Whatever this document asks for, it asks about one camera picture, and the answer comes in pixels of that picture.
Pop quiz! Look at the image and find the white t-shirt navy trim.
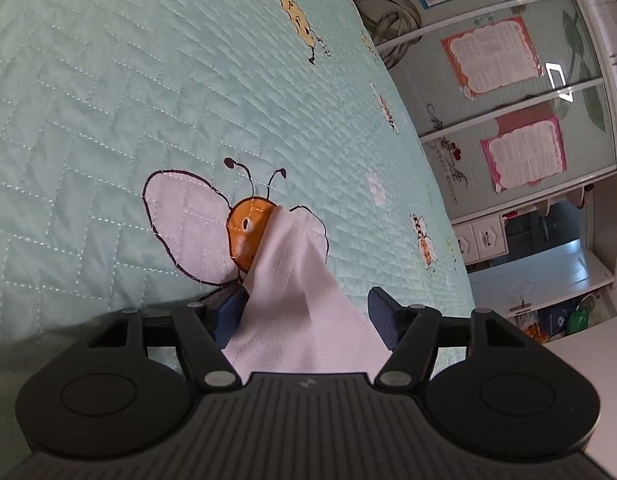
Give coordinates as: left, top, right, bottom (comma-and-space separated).
224, 207, 390, 379

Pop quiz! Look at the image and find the white open door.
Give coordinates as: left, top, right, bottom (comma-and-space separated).
469, 240, 613, 318

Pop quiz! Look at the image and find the white drawer cabinet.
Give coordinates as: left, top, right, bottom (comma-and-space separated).
453, 214, 508, 266

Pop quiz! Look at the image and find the green plastic bag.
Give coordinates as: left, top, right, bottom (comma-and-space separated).
566, 294, 596, 335

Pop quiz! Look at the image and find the mint quilted bee bedspread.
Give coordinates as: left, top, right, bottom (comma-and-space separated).
0, 0, 473, 476

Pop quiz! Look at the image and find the pink framed wall poster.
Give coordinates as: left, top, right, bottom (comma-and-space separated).
481, 116, 568, 193

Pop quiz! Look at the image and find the orange framed wall poster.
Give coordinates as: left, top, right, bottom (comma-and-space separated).
441, 16, 543, 100

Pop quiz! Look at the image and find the coiled grey cable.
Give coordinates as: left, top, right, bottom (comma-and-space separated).
352, 0, 424, 71

